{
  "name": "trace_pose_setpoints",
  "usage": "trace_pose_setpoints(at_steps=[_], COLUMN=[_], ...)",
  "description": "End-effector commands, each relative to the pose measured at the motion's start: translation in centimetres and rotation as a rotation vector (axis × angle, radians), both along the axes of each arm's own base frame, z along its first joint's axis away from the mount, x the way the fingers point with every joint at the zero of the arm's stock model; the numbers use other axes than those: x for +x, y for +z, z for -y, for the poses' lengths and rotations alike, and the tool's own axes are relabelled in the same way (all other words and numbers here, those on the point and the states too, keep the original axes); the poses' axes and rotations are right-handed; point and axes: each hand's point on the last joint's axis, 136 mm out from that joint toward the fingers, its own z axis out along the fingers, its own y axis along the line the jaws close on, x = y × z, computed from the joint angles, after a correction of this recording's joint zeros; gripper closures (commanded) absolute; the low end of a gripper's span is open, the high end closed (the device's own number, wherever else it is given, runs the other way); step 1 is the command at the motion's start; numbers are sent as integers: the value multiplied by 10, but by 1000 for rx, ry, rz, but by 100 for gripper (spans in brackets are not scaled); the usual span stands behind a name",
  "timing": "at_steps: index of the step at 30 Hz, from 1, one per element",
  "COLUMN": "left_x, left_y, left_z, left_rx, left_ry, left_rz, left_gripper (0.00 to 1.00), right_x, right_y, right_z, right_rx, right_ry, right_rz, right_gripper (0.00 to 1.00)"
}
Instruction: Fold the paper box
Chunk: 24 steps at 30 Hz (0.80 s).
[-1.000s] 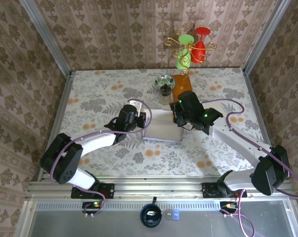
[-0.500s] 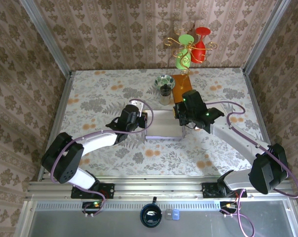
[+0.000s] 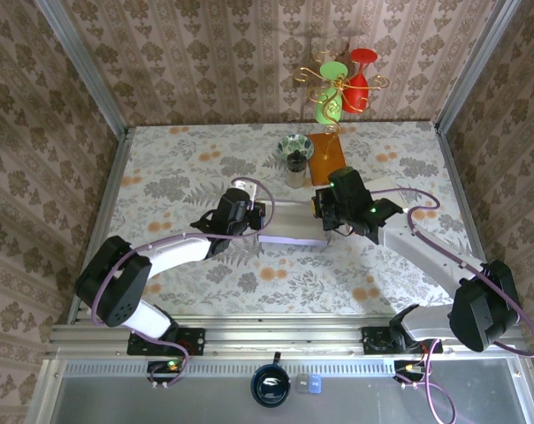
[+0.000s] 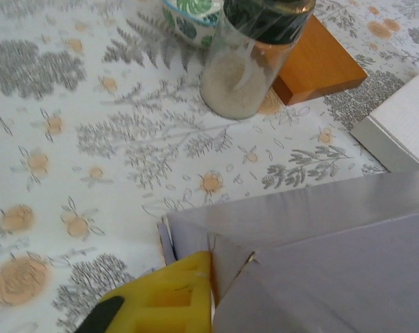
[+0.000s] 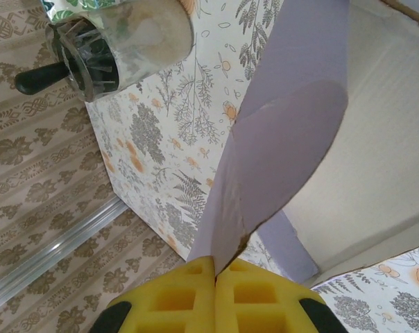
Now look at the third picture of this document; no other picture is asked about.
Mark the aluminium frame post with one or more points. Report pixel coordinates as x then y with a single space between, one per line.
475 66
83 66

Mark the lilac paper box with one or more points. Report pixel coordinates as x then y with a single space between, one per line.
293 225

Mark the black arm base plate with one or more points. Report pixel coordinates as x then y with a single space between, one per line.
196 341
373 342

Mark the glass jar with black lid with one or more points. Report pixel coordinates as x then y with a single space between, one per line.
296 176

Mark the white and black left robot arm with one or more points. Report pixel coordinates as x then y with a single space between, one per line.
178 252

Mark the green leaf pattern bowl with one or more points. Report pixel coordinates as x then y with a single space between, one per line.
295 142

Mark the aluminium table side rail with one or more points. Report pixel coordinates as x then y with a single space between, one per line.
453 176
116 168

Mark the white paper box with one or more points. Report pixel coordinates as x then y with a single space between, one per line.
382 182

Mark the orange wooden board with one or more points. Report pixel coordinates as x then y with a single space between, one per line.
326 150

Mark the dark blue mug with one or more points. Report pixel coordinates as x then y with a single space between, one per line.
270 386

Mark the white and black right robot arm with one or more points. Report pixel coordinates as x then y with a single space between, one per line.
426 256

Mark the grey metal shelf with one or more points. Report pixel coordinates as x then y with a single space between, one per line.
161 402

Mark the small circuit board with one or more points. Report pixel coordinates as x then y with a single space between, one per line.
167 365
408 367

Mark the green plastic goblet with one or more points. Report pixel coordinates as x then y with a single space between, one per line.
326 108

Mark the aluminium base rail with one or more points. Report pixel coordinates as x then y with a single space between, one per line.
284 338

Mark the blue memory card case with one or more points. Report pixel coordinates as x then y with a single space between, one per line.
315 383

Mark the red plastic goblet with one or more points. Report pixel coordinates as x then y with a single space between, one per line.
355 95

